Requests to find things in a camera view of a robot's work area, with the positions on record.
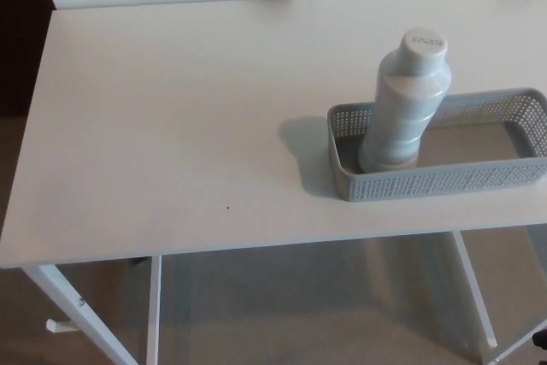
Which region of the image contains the pale grey ribbed plastic bottle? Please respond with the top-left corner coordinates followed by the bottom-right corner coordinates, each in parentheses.
top-left (357, 27), bottom-right (450, 174)

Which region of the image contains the grey perforated plastic basket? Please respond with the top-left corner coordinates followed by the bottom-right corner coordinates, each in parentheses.
top-left (326, 87), bottom-right (547, 204)

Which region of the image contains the white desk leg frame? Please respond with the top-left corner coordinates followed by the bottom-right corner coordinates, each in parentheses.
top-left (451, 230), bottom-right (547, 365)
top-left (20, 255), bottom-right (163, 365)

